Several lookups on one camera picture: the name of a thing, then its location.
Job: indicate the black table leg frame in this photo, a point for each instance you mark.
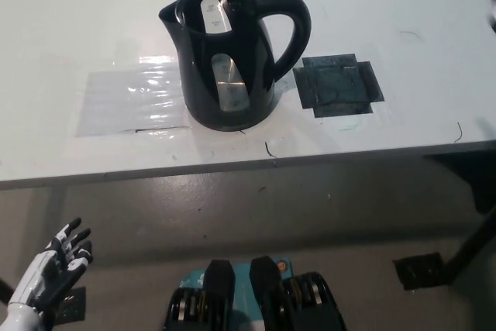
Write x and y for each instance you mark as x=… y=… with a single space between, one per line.
x=474 y=238

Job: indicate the black electric kettle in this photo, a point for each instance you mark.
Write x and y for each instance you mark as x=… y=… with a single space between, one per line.
x=201 y=75

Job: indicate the large black tape patch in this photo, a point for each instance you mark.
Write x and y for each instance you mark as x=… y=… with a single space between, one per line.
x=337 y=87

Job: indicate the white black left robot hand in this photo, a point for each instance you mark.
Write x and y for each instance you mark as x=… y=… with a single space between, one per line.
x=46 y=269

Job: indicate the clear plastic sheet patch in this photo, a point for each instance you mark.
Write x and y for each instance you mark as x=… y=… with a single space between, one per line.
x=128 y=102

